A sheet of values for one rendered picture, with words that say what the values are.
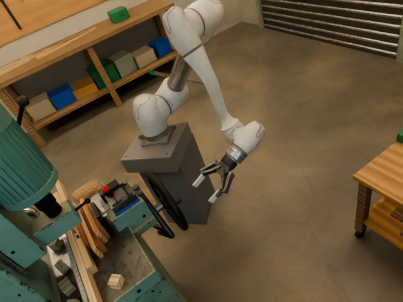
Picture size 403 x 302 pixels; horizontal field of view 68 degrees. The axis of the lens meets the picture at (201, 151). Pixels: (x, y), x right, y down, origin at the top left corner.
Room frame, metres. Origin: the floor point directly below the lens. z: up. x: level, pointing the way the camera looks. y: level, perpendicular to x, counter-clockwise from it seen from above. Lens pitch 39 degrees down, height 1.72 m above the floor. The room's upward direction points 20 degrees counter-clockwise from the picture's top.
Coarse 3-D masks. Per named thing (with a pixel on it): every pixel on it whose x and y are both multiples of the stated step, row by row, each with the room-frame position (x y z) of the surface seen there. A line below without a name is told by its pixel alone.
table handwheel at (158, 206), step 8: (152, 176) 0.90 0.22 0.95; (152, 184) 0.99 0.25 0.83; (160, 184) 0.84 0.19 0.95; (160, 192) 0.82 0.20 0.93; (168, 192) 0.81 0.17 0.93; (160, 200) 0.87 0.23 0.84; (168, 200) 0.78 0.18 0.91; (160, 208) 0.85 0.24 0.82; (168, 208) 0.85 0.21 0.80; (176, 208) 0.76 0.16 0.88; (176, 216) 0.75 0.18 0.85; (184, 216) 0.76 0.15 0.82; (184, 224) 0.75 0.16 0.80
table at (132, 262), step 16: (112, 224) 0.78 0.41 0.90; (144, 224) 0.75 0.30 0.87; (112, 240) 0.71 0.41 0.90; (128, 240) 0.68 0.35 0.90; (96, 256) 0.66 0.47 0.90; (112, 256) 0.64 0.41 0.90; (128, 256) 0.62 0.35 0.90; (144, 256) 0.59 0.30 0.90; (96, 272) 0.60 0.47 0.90; (112, 272) 0.58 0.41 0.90; (128, 272) 0.56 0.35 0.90; (144, 272) 0.54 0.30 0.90; (128, 288) 0.51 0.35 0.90; (144, 288) 0.51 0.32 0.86
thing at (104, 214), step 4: (92, 204) 0.82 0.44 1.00; (92, 208) 0.80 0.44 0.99; (96, 208) 0.79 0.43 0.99; (108, 208) 0.81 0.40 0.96; (96, 212) 0.77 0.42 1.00; (100, 212) 0.80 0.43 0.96; (104, 212) 0.79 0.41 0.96; (96, 216) 0.75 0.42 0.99; (100, 216) 0.75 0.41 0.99; (104, 216) 0.78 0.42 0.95; (100, 220) 0.75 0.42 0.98; (104, 220) 0.76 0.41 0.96; (104, 224) 0.75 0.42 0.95; (108, 224) 0.76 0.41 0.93; (108, 228) 0.75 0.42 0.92
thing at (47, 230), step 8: (64, 208) 0.77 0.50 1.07; (72, 208) 0.76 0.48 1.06; (40, 216) 0.77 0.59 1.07; (56, 216) 0.74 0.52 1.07; (64, 216) 0.73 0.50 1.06; (72, 216) 0.74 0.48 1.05; (32, 224) 0.75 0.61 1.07; (40, 224) 0.73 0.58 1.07; (48, 224) 0.72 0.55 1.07; (56, 224) 0.72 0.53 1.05; (64, 224) 0.73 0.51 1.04; (72, 224) 0.73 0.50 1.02; (32, 232) 0.71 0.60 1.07; (40, 232) 0.70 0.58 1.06; (48, 232) 0.71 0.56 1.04; (56, 232) 0.71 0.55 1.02; (64, 232) 0.72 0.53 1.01; (40, 240) 0.70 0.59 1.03; (48, 240) 0.70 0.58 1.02
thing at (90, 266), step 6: (60, 186) 1.07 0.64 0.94; (60, 192) 1.03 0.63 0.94; (66, 198) 0.98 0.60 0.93; (78, 246) 0.70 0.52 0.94; (84, 246) 0.69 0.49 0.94; (84, 252) 0.67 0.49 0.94; (90, 252) 0.69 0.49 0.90; (84, 258) 0.64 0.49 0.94; (90, 258) 0.64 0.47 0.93; (90, 264) 0.61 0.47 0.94; (90, 270) 0.60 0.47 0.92; (96, 270) 0.60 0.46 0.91
